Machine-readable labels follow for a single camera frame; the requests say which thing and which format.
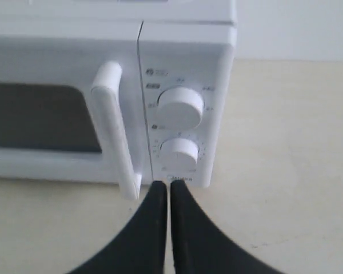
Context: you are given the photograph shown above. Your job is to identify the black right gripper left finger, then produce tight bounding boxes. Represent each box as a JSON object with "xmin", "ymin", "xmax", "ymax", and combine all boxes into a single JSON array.
[{"xmin": 71, "ymin": 181, "xmax": 167, "ymax": 273}]

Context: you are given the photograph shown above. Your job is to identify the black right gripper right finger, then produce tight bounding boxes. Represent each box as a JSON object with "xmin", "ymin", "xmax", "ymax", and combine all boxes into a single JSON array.
[{"xmin": 170, "ymin": 180, "xmax": 277, "ymax": 273}]

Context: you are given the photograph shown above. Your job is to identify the white microwave door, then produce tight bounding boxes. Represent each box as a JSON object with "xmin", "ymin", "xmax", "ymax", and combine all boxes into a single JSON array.
[{"xmin": 0, "ymin": 19, "xmax": 151, "ymax": 200}]

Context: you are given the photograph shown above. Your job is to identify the white microwave oven body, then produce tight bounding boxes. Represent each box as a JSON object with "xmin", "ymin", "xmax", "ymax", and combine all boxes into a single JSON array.
[{"xmin": 0, "ymin": 1, "xmax": 237, "ymax": 187}]

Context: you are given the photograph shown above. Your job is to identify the lower white control knob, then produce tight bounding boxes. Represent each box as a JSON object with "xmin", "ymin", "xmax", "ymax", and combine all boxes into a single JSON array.
[{"xmin": 160, "ymin": 138, "xmax": 199, "ymax": 172}]

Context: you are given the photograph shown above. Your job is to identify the white control knob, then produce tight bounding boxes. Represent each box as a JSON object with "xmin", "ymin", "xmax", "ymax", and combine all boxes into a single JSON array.
[
  {"xmin": 157, "ymin": 87, "xmax": 204, "ymax": 130},
  {"xmin": 160, "ymin": 138, "xmax": 199, "ymax": 172}
]

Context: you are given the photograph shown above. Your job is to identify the upper white control knob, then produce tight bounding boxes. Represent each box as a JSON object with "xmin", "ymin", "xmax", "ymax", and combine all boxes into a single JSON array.
[{"xmin": 157, "ymin": 87, "xmax": 204, "ymax": 130}]

